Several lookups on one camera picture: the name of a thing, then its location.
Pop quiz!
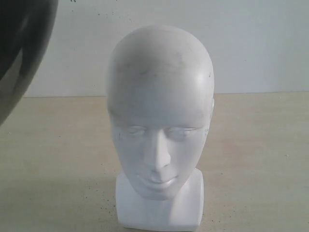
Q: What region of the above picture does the black helmet with tinted visor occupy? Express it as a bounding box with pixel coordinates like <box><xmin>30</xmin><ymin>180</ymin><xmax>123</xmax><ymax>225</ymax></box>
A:
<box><xmin>0</xmin><ymin>0</ymin><xmax>58</xmax><ymax>123</ymax></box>

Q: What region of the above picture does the white mannequin head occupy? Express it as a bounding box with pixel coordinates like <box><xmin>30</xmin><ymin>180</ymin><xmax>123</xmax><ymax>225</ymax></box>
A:
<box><xmin>107</xmin><ymin>25</ymin><xmax>214</xmax><ymax>232</ymax></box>

